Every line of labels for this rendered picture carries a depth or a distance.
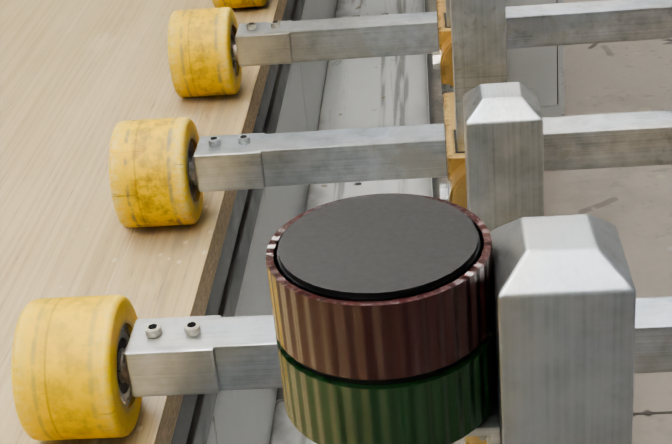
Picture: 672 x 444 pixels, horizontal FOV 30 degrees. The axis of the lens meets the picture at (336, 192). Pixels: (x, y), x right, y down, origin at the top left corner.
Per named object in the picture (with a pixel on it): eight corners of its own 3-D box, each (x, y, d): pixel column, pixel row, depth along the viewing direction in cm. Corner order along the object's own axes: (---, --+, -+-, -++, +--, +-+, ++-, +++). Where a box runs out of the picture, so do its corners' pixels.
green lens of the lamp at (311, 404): (490, 326, 38) (488, 263, 37) (504, 454, 32) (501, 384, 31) (293, 335, 38) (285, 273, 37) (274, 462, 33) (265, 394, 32)
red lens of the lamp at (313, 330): (487, 254, 37) (485, 187, 36) (501, 374, 31) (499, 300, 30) (284, 264, 37) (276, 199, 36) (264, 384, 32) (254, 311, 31)
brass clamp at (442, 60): (497, 35, 119) (495, -16, 116) (507, 90, 107) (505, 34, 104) (431, 39, 119) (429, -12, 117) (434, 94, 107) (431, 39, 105)
